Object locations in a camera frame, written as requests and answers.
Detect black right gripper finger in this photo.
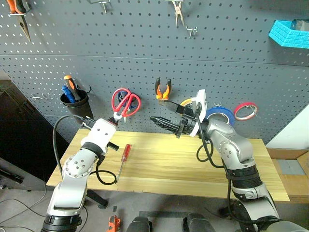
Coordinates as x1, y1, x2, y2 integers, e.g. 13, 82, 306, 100
149, 116, 183, 139
167, 101, 186, 115

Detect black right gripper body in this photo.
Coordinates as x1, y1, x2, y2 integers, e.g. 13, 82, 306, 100
181, 106, 197, 135

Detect red-handled scissors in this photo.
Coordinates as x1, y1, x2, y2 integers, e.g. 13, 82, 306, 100
111, 87, 141, 124

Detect orange and black pliers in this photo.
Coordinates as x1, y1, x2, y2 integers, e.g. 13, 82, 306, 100
154, 77, 172, 106

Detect blue tape roll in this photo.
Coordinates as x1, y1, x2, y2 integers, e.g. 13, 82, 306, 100
205, 107, 235, 126

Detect black cup holder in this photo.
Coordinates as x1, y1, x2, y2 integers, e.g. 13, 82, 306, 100
59, 85, 94, 119

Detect black table leg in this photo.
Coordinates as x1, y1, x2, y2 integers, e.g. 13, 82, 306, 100
86, 189, 109, 209

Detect red tape roll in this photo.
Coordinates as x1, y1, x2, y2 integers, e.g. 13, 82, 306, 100
233, 102, 258, 122

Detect dark grey perforated pegboard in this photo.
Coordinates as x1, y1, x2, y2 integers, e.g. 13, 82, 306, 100
0, 0, 309, 145

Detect dark rounded shape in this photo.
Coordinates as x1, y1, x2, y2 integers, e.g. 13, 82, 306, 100
183, 212, 216, 232
126, 216, 153, 232

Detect black cabinet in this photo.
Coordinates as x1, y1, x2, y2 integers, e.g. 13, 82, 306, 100
0, 79, 70, 191

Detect brown cardboard box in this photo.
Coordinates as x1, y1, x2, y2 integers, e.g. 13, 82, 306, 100
266, 147, 309, 204

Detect cyan plastic basket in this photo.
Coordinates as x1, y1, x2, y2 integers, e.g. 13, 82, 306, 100
268, 20, 309, 50

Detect dark object in basket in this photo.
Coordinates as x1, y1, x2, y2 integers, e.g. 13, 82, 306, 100
291, 18, 309, 32

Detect red clear-handled screwdriver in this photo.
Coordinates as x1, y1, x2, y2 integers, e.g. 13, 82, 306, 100
115, 144, 132, 184

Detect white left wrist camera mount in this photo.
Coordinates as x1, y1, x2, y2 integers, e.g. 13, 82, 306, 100
81, 118, 117, 156

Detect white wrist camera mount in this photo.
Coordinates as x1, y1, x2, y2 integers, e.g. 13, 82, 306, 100
189, 88, 209, 138
81, 118, 117, 156

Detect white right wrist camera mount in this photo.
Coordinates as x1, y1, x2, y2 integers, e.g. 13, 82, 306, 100
189, 88, 209, 138

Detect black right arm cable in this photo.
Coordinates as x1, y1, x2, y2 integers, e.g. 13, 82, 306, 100
196, 113, 283, 224

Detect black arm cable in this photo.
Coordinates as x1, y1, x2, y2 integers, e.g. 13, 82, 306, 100
52, 115, 118, 186
196, 113, 283, 224

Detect blue plastic cylindrical piece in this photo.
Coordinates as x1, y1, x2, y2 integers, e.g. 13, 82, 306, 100
61, 84, 75, 103

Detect orange and black screwdriver handle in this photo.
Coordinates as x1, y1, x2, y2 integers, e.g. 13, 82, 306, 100
63, 75, 82, 102

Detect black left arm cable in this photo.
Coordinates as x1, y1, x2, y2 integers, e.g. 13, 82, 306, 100
52, 115, 118, 186

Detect small tan-handled pliers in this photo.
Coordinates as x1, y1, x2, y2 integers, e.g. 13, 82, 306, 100
166, 0, 185, 28

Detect orange-handled needle-nose pliers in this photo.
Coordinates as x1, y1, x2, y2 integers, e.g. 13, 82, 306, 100
6, 0, 32, 42

